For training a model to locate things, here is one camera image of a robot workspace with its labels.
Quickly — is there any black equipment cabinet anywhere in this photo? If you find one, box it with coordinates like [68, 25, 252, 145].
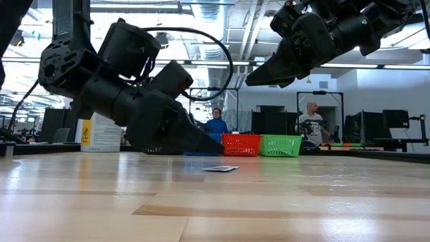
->
[251, 106, 300, 135]

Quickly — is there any silver corrugated ceiling duct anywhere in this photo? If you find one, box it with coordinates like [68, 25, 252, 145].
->
[198, 0, 230, 89]

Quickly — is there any black clamp stand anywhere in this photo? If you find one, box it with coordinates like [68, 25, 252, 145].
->
[408, 114, 430, 146]

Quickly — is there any orange print ointment packet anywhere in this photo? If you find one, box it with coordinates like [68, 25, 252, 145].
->
[202, 165, 241, 173]

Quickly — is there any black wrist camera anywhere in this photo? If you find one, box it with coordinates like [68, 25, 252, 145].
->
[149, 60, 195, 100]
[270, 1, 303, 38]

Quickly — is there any orange and green bar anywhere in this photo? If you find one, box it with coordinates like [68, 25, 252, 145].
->
[322, 142, 362, 148]

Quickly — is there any black left wrist camera cable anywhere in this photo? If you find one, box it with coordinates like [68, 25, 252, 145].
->
[142, 26, 235, 102]

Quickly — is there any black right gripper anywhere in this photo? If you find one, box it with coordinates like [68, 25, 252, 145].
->
[245, 0, 382, 89]

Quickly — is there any black upright panel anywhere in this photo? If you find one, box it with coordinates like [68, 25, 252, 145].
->
[39, 107, 80, 144]

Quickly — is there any long ceiling light strip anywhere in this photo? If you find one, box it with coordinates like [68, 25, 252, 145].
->
[320, 63, 430, 70]

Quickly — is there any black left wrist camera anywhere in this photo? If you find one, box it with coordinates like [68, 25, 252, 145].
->
[149, 60, 195, 100]

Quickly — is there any blue plastic basket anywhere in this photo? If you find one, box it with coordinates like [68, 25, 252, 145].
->
[183, 133, 222, 157]

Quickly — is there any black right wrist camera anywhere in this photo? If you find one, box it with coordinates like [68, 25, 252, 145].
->
[270, 1, 303, 38]

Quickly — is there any small grey container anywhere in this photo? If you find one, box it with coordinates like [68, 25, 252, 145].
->
[0, 140, 16, 157]

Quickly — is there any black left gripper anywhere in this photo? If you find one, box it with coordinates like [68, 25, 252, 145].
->
[79, 75, 225, 156]

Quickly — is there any red plastic basket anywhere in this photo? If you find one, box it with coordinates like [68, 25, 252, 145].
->
[221, 133, 262, 157]

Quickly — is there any green plastic basket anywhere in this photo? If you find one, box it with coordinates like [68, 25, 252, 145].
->
[257, 134, 303, 158]

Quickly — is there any white wipes canister yellow label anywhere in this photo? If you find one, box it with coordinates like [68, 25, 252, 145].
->
[80, 112, 122, 153]

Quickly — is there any person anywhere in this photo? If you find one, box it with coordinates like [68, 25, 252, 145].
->
[203, 107, 229, 134]
[295, 102, 332, 146]

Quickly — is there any black ceiling-hung device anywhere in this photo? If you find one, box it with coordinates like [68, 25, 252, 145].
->
[156, 32, 171, 48]

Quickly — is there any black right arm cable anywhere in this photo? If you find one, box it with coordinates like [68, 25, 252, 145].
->
[419, 0, 430, 54]

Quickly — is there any black hanging cable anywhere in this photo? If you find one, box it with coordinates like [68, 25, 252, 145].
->
[0, 79, 40, 135]

